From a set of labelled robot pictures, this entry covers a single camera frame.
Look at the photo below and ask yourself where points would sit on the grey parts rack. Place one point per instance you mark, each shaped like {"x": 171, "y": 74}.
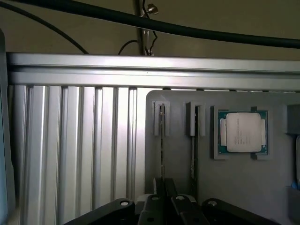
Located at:
{"x": 234, "y": 187}

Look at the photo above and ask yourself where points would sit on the grey panel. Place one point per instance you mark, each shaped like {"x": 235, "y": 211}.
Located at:
{"x": 5, "y": 140}

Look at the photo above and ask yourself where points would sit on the silver vertical post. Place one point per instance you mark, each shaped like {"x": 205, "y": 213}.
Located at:
{"x": 145, "y": 39}

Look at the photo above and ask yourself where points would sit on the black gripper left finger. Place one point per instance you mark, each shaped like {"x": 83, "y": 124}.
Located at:
{"x": 150, "y": 211}

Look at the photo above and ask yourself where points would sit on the silver CPU chip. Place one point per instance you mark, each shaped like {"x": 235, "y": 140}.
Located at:
{"x": 242, "y": 131}

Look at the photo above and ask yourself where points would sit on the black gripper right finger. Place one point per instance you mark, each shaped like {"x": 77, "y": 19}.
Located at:
{"x": 187, "y": 211}

